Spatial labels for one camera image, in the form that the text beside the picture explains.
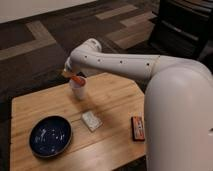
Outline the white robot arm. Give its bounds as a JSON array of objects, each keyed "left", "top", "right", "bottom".
[{"left": 64, "top": 38, "right": 213, "bottom": 171}]

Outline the red and black snack box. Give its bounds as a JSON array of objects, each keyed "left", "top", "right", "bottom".
[{"left": 131, "top": 116, "right": 145, "bottom": 141}]

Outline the black cabinet furniture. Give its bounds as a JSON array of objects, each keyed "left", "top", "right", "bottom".
[{"left": 148, "top": 0, "right": 213, "bottom": 59}]

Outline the dark blue bowl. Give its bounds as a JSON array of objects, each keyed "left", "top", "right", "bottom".
[{"left": 29, "top": 116, "right": 73, "bottom": 158}]

